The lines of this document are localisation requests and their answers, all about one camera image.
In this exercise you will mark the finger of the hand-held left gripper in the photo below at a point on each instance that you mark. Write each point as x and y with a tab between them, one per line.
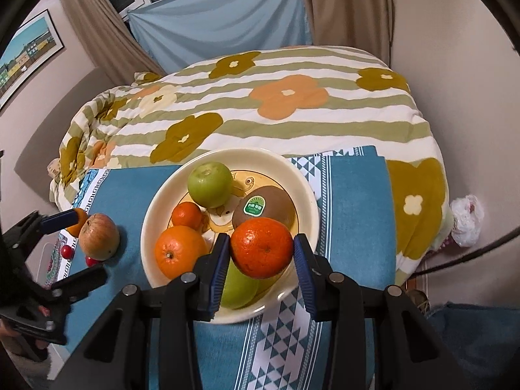
81	280
61	220

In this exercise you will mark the framed wall poster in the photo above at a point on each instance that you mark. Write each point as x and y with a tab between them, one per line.
24	57

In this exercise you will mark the cream bowl with cartoon print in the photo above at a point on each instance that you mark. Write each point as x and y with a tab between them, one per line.
260	162

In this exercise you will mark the small red plum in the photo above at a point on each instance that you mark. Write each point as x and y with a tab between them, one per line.
67	251
91	261

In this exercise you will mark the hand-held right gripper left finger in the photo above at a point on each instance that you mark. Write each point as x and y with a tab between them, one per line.
217	276

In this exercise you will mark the small mandarin orange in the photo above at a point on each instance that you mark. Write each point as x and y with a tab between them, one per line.
262	248
187	216

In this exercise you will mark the green apple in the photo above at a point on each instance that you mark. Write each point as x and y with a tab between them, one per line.
210	185
239	288

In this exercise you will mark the person's left hand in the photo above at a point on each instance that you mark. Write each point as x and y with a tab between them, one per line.
20	343

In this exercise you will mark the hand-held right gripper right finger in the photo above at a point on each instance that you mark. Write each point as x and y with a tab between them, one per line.
304	276

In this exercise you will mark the light blue hanging cloth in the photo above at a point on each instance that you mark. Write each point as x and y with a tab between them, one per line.
223	20

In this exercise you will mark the pale patterned cloth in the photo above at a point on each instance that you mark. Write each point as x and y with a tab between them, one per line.
53	168

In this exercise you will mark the beige curtain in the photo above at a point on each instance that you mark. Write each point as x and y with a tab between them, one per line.
345	8
101	40

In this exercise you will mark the large orange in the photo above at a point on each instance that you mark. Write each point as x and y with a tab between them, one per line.
82	223
180	252

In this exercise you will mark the brown kiwi with sticker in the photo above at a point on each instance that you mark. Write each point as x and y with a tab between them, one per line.
276	203

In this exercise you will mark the floral striped blanket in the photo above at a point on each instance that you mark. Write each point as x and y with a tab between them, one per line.
325	130

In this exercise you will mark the white plastic bag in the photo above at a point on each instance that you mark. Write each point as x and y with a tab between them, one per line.
467	221

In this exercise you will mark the teal patterned tablecloth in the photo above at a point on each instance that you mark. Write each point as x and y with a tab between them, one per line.
357	231

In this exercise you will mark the red yellow apple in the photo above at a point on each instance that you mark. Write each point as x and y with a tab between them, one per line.
98	235

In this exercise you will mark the dark blue cloth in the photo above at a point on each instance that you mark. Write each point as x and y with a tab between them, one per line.
479	341

